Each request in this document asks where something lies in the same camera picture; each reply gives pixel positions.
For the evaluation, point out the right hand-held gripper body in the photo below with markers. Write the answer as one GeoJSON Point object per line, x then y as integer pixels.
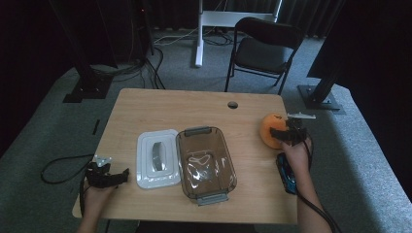
{"type": "Point", "coordinates": [296, 131]}

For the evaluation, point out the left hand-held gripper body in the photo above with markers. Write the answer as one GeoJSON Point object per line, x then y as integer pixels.
{"type": "Point", "coordinates": [98, 176]}

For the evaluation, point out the orange plush toy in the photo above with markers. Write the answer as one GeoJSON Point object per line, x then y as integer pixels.
{"type": "Point", "coordinates": [270, 129]}

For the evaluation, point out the blue toy car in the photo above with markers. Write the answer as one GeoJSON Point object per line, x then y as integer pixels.
{"type": "Point", "coordinates": [286, 176]}

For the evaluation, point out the clear brown storage container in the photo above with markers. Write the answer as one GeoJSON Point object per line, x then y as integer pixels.
{"type": "Point", "coordinates": [207, 165]}

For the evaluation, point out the person's left hand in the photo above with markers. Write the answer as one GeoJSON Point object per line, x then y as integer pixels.
{"type": "Point", "coordinates": [97, 199]}

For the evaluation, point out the person's right hand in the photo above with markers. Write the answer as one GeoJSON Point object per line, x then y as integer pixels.
{"type": "Point", "coordinates": [298, 157]}

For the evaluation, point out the black metal stand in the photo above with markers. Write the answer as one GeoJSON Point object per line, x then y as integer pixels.
{"type": "Point", "coordinates": [319, 97]}
{"type": "Point", "coordinates": [89, 87]}

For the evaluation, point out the small black floor strip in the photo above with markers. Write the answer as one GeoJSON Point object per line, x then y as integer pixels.
{"type": "Point", "coordinates": [96, 126]}

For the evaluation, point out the grey round table grommet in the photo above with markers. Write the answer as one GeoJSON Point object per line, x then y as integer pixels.
{"type": "Point", "coordinates": [232, 105]}

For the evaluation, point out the black folding chair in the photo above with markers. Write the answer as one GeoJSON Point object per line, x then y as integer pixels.
{"type": "Point", "coordinates": [262, 55]}

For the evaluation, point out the black equipment tower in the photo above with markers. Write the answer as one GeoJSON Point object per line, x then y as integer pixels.
{"type": "Point", "coordinates": [139, 29]}

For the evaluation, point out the white desk frame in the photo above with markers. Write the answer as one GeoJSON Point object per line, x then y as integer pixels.
{"type": "Point", "coordinates": [199, 39]}

